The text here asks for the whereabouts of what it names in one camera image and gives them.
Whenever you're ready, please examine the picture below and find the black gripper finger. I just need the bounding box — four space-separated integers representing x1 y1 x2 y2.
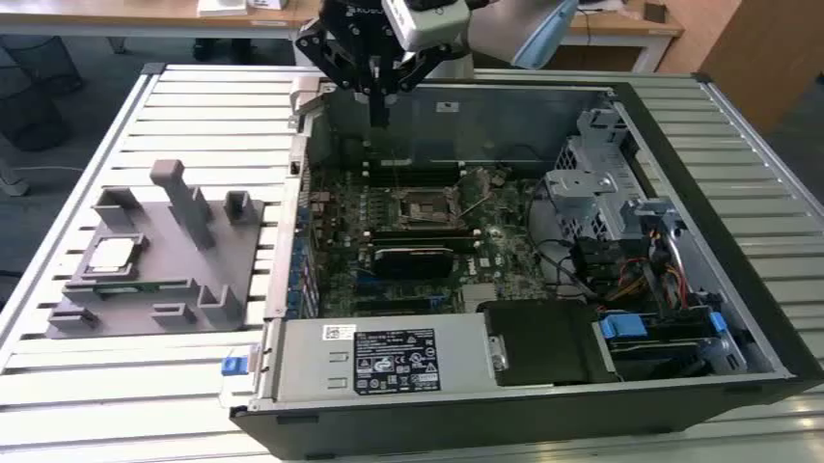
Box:
380 43 455 129
294 17 384 129

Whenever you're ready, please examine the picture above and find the thin metal locking lever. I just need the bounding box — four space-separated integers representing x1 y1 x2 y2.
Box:
461 167 511 217

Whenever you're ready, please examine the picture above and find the silver green CPU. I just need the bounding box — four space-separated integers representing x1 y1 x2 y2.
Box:
87 235 140 274

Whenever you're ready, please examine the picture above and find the CPU socket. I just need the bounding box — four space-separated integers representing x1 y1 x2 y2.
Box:
396 186 466 231

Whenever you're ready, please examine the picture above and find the white box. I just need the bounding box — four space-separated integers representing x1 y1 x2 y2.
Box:
196 0 250 18

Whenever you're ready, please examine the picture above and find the wooden desk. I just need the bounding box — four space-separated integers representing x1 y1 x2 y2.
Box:
0 0 685 73

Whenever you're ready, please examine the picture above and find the silver drive cage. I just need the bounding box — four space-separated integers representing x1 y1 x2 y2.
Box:
543 108 677 242

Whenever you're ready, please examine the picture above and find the black graphics card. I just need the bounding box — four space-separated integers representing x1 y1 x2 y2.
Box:
371 245 455 281

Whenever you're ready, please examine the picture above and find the black mesh waste basket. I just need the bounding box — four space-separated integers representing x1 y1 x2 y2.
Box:
0 36 85 97
0 91 69 153

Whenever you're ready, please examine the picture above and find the green motherboard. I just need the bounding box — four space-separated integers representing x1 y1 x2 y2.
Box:
299 163 581 319

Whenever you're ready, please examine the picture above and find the small silver chipset heatsink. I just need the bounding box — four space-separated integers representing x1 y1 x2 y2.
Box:
462 284 501 310

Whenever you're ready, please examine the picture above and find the grey parts rack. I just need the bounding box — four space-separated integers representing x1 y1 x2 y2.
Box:
45 158 267 339

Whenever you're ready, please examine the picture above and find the wooden cabinet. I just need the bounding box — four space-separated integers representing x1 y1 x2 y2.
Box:
698 0 824 136

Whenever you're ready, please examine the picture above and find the green RAM stick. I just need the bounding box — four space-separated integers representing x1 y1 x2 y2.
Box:
93 282 188 293

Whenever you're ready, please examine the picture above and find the silver power supply unit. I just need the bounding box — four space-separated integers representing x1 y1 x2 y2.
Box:
247 313 510 411

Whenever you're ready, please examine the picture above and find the blue disk carrier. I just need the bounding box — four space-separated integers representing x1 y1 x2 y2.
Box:
595 312 649 344

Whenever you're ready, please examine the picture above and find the black hard disk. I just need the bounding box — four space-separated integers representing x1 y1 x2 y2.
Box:
607 340 713 382

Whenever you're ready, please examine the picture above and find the black open PC case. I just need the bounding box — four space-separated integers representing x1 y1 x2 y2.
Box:
228 74 824 462

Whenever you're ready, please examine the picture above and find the white black-faced wrist camera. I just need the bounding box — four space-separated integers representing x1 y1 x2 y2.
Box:
379 0 473 52

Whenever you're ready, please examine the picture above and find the yellow red wire bundle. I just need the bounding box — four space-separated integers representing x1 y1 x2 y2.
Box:
597 258 684 310

